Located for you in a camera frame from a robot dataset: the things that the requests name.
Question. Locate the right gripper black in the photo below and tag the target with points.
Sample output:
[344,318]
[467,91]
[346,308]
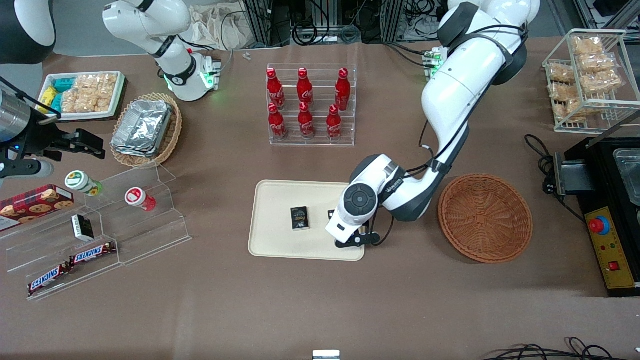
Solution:
[39,141]

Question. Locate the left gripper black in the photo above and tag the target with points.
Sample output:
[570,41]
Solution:
[367,226]

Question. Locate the small black snack box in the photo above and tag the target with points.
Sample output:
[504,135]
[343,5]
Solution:
[82,227]
[331,215]
[300,218]

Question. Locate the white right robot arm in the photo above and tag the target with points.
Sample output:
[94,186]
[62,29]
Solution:
[150,20]

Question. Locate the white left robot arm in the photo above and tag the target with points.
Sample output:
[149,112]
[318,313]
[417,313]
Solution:
[465,85]

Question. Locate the white rectangular snack tray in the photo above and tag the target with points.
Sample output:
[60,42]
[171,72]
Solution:
[75,116]

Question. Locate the cream plastic serving tray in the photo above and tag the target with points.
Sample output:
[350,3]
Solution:
[280,245]

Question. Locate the oval wicker basket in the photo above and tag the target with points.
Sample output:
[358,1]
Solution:
[172,135]

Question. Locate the round wicker basket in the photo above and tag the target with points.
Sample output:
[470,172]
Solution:
[485,217]

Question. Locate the green sunflower yogurt cup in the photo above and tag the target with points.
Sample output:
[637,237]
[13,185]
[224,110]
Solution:
[80,181]

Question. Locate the aluminium foil container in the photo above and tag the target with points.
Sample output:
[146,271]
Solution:
[142,125]
[131,151]

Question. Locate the clear rice cracker bag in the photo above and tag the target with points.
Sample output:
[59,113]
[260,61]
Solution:
[587,46]
[562,91]
[92,82]
[597,62]
[561,72]
[97,101]
[602,81]
[70,101]
[572,109]

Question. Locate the teal snack packet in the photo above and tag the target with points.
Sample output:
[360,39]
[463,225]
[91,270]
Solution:
[56,102]
[64,85]

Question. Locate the yellow snack packet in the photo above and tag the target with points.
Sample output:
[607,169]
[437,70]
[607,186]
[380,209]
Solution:
[46,96]

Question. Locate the red strawberry yogurt cup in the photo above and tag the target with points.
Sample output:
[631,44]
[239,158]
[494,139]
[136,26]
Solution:
[137,197]

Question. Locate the red tartan cookie box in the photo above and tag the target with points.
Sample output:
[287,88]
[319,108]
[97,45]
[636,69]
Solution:
[35,205]

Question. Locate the clear acrylic bottle rack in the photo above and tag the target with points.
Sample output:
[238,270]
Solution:
[320,142]

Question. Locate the clear acrylic stepped stand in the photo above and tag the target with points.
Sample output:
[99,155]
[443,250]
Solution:
[150,235]

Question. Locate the Snickers chocolate bar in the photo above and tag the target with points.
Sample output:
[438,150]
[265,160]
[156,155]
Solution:
[47,278]
[92,254]

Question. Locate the red cola bottle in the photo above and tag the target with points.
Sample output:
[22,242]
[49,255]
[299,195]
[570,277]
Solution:
[342,90]
[277,124]
[304,89]
[275,90]
[306,122]
[334,125]

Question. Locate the small silver white object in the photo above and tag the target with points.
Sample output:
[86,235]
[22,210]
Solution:
[326,355]

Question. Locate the beige crumpled cloth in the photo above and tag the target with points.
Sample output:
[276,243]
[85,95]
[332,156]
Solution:
[210,25]

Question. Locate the aluminium equipment rack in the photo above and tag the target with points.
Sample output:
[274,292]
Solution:
[260,20]

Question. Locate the black machine yellow panel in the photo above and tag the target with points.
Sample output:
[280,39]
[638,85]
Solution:
[600,170]

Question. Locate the clear plastic container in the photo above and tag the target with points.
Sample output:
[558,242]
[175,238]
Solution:
[629,175]

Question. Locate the aluminium frame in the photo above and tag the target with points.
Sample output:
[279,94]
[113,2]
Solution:
[625,12]

